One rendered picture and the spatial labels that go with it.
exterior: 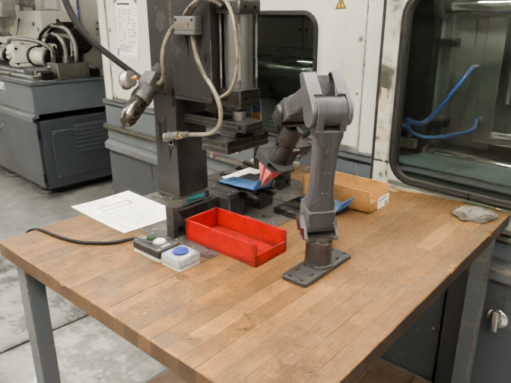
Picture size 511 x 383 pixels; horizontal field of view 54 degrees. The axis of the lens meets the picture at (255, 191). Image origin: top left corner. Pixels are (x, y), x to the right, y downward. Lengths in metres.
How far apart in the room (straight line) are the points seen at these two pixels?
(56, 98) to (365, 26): 3.07
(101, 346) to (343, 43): 1.73
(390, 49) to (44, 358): 1.46
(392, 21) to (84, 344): 1.94
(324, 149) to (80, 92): 3.64
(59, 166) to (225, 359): 3.76
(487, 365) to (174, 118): 1.37
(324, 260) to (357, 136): 0.89
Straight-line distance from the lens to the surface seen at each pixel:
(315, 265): 1.18
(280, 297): 1.09
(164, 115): 1.62
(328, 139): 1.07
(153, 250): 1.25
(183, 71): 1.53
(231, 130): 1.45
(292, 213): 1.48
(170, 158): 1.64
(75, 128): 4.55
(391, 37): 1.81
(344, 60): 1.97
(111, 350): 2.52
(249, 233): 1.35
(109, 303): 1.11
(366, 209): 1.55
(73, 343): 2.62
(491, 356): 1.99
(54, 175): 4.56
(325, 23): 2.02
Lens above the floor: 1.47
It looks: 20 degrees down
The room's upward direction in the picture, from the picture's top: straight up
